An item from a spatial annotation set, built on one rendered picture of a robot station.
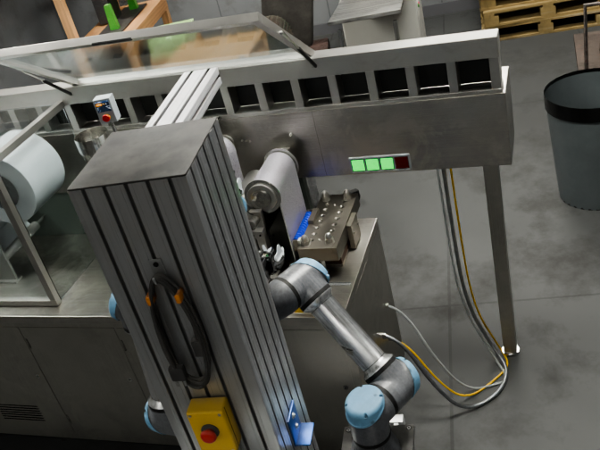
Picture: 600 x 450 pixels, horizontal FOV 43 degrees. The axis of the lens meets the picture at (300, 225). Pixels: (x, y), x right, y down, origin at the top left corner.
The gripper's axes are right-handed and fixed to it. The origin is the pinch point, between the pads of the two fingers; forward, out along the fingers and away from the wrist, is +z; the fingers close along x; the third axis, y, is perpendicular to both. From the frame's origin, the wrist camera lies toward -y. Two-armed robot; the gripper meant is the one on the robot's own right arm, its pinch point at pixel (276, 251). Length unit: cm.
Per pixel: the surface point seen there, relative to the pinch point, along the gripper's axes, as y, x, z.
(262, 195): 17.7, 4.6, 11.5
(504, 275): -60, -75, 62
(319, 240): -6.0, -11.8, 14.9
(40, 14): -20, 437, 492
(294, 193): 7.5, -0.4, 29.5
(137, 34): 87, 31, 6
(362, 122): 28, -29, 46
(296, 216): -1.4, -0.3, 26.1
